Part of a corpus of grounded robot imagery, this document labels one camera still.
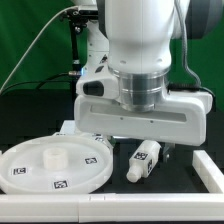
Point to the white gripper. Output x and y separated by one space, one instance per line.
141 106

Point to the white round table top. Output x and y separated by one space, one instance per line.
56 165

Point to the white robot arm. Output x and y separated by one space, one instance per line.
149 36

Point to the white cross-shaped table base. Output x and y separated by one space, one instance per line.
96 137

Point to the white marker sheet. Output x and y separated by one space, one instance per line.
69 128

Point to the white right rail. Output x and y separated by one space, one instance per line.
209 173

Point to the white rail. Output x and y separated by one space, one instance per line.
112 207
209 173

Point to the white front rail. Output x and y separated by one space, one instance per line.
112 207

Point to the black camera stand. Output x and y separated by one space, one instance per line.
78 19

